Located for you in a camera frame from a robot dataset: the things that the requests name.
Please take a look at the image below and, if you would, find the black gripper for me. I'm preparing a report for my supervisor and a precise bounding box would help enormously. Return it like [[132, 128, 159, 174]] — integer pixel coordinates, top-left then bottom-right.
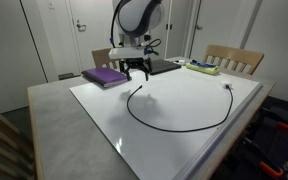
[[119, 57, 152, 82]]

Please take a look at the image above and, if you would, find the black charger cable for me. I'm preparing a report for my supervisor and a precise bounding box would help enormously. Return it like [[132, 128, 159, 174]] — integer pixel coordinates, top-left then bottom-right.
[[126, 84, 234, 133]]

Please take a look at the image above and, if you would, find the white charger power adapter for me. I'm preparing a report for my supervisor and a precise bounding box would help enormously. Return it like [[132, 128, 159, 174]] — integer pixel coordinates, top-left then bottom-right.
[[219, 79, 233, 90]]

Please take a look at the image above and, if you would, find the white closet door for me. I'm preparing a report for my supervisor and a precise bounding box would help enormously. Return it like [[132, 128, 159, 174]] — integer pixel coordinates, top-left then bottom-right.
[[165, 0, 193, 59], [149, 13, 169, 62]]

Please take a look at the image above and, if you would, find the purple notebook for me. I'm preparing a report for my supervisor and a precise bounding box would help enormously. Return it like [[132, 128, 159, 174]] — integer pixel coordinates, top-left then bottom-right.
[[81, 67, 131, 89]]

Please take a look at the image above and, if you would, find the brown wooden chair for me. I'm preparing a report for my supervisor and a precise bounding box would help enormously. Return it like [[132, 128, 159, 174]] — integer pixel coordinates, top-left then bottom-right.
[[91, 47, 144, 70]]

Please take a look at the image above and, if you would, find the white whiteboard panel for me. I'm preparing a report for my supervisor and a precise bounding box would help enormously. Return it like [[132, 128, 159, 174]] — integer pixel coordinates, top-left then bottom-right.
[[69, 65, 263, 180]]

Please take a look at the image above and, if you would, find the yellow green folded cloth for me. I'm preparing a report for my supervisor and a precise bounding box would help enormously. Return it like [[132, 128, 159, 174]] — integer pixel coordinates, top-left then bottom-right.
[[185, 62, 220, 76]]

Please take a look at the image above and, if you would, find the blue folded cloth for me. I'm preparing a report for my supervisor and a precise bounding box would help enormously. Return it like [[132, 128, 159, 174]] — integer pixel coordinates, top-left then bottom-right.
[[189, 59, 218, 69]]

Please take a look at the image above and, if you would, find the light wooden chair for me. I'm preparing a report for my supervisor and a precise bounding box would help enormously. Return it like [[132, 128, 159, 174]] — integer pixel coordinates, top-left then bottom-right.
[[202, 44, 265, 76]]

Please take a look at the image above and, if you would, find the dark wooden slatted chair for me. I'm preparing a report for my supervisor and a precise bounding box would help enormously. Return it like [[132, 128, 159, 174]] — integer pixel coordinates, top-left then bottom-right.
[[0, 101, 38, 180]]

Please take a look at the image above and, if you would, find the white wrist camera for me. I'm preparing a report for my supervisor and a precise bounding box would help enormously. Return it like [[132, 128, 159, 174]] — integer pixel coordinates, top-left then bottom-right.
[[108, 47, 152, 62]]

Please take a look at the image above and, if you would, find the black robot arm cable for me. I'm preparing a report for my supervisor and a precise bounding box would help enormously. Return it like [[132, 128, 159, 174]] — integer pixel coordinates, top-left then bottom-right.
[[109, 0, 162, 57]]

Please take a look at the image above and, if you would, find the orange clamp handle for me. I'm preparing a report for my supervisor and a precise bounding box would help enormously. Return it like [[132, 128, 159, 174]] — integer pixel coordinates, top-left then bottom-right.
[[259, 161, 285, 178], [276, 121, 288, 132]]

